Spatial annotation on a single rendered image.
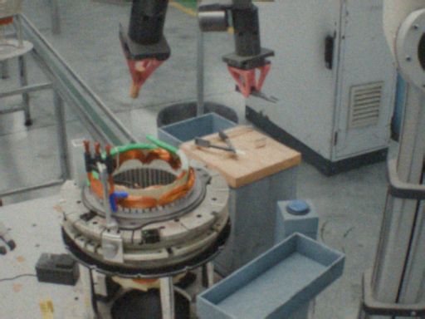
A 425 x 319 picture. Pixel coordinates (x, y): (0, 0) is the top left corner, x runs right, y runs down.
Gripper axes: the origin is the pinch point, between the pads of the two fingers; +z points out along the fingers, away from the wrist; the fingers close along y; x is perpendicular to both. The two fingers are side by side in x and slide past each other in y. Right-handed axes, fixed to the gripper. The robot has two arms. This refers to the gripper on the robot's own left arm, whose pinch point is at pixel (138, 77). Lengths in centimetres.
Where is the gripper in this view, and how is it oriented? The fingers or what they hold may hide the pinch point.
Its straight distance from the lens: 105.2
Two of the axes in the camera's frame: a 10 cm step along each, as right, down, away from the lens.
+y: 3.1, 7.2, -6.2
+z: -1.9, 6.9, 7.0
